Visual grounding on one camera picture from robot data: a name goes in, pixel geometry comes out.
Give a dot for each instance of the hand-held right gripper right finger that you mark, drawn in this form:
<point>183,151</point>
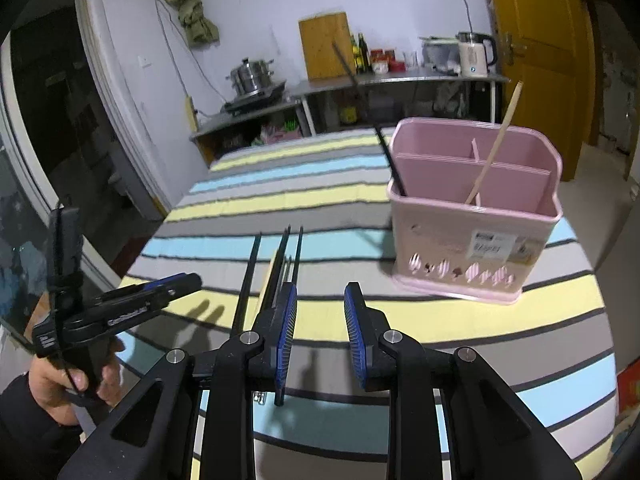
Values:
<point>356,340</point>

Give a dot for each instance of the yellow wooden door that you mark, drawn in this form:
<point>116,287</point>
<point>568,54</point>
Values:
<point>540,60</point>

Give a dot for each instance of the low metal table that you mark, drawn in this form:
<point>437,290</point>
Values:
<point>240,117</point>

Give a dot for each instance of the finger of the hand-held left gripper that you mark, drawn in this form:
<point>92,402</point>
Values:
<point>150,285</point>
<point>185,287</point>

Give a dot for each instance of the black chopstick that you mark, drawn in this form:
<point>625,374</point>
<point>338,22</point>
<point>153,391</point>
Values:
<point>370,115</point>
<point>279,260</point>
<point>298,250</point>
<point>247,285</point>

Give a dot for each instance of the dark sauce bottle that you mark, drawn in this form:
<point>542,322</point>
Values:
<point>364,55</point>

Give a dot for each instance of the silver metal chopstick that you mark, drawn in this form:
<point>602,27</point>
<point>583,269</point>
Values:
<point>289,270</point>

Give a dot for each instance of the steel counter table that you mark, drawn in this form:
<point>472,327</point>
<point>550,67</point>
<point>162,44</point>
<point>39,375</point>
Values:
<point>400,77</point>

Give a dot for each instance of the striped bed sheet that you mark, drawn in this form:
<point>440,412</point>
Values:
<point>325,200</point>

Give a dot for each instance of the wooden cutting board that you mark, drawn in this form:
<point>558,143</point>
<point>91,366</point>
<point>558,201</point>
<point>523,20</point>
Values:
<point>325,47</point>

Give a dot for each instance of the pink plastic utensil holder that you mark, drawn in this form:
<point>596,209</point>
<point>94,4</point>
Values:
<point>450,230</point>

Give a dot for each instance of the white electric kettle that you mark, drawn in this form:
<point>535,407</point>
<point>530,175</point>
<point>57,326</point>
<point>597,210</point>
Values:
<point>472,57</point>

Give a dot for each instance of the white door frame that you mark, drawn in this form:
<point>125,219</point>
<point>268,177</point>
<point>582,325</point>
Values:
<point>110,85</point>

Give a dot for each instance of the stainless steel steamer pot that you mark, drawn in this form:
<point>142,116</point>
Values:
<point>252,77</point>

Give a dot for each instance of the red box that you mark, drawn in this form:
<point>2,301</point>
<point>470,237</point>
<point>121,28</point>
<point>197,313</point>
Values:
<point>629,385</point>

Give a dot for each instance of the yellow power strip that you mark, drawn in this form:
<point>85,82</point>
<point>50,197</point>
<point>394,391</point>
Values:
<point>190,112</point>

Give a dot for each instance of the green hanging cloth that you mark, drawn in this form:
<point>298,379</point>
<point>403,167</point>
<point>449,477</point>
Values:
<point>192,15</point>

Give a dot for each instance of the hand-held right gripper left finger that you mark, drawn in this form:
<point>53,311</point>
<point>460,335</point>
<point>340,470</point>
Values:
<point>285,330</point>

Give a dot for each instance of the clear drinking glass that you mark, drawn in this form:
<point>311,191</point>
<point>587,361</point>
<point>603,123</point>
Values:
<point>411,60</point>

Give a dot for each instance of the white wall switch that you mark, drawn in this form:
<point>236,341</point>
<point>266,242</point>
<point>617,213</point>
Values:
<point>145,62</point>

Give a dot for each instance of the yellow oil bottle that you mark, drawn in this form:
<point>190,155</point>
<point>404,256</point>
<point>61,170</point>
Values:
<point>355,57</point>

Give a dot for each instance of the person's left forearm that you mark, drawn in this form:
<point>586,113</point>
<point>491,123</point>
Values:
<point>25,435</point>

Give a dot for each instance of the wooden chopstick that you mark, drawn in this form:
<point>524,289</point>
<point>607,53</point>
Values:
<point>495,150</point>

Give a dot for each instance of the black induction cooker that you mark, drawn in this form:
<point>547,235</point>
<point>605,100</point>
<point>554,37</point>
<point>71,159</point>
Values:
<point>255,97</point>

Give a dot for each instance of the person's left hand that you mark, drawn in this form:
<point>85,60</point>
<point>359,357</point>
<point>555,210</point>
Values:
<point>50,385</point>

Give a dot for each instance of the red lidded jar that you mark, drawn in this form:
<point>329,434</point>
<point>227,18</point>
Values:
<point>387,60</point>

